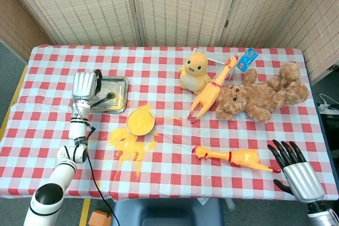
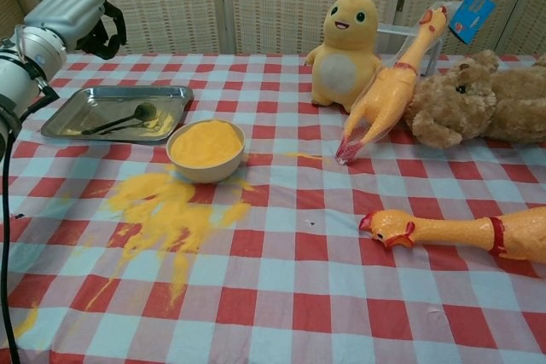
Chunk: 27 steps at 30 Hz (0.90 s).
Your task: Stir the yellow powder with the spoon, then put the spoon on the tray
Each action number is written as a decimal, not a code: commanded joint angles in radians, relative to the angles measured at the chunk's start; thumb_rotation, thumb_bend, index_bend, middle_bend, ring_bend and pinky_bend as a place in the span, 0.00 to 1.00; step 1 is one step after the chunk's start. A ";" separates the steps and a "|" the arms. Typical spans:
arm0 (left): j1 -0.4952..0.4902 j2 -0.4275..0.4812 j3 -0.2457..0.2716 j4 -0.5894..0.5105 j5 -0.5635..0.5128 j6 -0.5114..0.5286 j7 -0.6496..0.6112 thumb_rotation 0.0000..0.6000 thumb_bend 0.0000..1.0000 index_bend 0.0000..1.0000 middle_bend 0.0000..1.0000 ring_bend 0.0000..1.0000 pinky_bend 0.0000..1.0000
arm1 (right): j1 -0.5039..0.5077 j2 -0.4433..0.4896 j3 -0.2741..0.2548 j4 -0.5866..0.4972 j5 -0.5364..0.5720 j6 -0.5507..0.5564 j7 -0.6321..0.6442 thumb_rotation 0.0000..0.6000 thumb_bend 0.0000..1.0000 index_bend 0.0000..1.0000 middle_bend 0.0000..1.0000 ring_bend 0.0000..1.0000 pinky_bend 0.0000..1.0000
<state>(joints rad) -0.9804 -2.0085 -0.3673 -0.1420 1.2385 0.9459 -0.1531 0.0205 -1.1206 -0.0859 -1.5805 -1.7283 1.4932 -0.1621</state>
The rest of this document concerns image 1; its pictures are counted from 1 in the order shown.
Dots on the brown teddy bear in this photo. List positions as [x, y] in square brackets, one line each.
[259, 99]

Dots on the woven folding screen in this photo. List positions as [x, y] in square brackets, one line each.
[172, 6]

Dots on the white power strip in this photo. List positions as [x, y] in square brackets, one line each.
[329, 107]

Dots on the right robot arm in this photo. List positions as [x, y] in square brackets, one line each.
[320, 214]

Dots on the red white checkered tablecloth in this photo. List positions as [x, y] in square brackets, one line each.
[185, 136]

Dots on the yellow powder in bowl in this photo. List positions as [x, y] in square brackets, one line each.
[140, 121]

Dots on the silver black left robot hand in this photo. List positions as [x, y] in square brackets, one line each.
[84, 85]

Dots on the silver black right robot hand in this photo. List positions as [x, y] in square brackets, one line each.
[302, 178]

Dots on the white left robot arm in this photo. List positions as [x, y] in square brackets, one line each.
[63, 170]

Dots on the black spoon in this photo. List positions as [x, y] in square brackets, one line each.
[111, 95]

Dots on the orange box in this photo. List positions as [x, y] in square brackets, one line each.
[100, 218]

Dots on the spilled yellow powder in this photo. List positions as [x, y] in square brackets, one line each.
[127, 144]

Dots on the yellow rubber chicken toy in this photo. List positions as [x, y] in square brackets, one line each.
[243, 157]

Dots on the stainless steel tray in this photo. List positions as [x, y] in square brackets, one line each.
[120, 85]

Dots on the blue cardboard tag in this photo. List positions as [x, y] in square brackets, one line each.
[247, 59]

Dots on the yellow plush monster toy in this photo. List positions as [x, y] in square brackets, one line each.
[194, 73]

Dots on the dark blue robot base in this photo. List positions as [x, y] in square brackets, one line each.
[167, 212]

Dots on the off-white bowl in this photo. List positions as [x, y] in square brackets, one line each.
[140, 134]

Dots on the rubber chicken in plastic bag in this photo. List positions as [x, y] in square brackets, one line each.
[209, 93]

